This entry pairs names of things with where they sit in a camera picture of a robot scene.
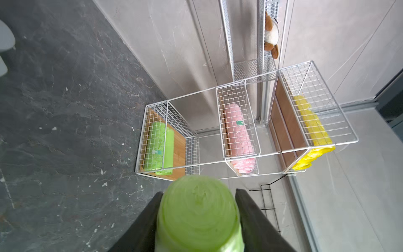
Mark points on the white folding stand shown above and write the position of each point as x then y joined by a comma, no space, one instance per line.
7,42

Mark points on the yellow roll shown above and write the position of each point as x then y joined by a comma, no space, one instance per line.
316,132

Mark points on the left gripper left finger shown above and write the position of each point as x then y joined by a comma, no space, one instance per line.
140,237

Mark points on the white three-tier wire shelf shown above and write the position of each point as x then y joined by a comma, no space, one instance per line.
278,122

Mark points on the brown white plush puppy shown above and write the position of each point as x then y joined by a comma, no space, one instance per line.
271,36

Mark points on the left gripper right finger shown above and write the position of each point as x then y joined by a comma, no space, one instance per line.
257,232

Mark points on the white wall wire basket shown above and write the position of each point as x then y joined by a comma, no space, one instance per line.
243,23

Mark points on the green roll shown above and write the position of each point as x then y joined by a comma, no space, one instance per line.
164,151
149,156
198,214

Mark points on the pink roll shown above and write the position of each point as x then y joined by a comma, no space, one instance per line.
241,147

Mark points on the black wall hook rack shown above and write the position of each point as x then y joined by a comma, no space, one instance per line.
269,209

